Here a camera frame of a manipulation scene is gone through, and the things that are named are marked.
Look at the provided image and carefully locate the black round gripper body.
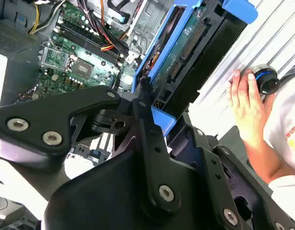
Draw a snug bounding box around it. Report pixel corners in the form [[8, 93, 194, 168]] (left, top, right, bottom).
[[43, 150, 222, 230]]

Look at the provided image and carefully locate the person's bare hand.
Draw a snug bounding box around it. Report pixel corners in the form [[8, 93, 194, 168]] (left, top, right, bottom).
[[227, 69, 276, 142]]

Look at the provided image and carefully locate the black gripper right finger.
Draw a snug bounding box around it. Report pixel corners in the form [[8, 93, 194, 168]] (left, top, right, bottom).
[[167, 115, 295, 230]]

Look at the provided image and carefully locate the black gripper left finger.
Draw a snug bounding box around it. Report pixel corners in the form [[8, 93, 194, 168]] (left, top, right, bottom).
[[0, 78, 183, 216]]

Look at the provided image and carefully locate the round black blue-ringed tool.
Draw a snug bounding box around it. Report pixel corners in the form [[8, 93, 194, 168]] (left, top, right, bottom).
[[251, 64, 281, 96]]

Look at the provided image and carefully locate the hard disk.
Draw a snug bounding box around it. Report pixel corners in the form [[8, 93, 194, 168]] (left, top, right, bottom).
[[131, 0, 259, 138]]

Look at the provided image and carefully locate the black disk wire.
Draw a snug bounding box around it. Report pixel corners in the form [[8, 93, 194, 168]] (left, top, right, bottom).
[[106, 0, 144, 25]]

